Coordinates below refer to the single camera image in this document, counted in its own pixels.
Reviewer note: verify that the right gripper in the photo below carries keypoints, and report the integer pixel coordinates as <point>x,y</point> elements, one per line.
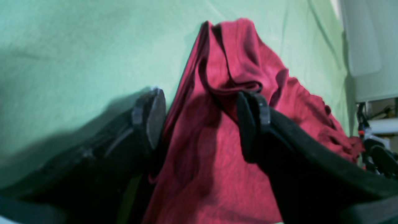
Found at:
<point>377,157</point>

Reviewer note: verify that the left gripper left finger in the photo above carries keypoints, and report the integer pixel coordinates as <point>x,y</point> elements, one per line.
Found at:
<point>87,183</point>

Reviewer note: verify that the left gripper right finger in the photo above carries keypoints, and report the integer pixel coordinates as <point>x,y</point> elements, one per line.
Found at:
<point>312,185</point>

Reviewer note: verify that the red long-sleeve T-shirt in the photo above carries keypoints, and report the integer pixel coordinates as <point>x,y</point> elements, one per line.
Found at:
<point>200,176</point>

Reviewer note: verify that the green table cloth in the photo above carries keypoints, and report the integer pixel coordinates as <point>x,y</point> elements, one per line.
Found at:
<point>69,66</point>

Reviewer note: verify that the white bin right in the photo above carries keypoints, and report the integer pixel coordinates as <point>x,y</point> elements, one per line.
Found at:
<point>371,30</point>

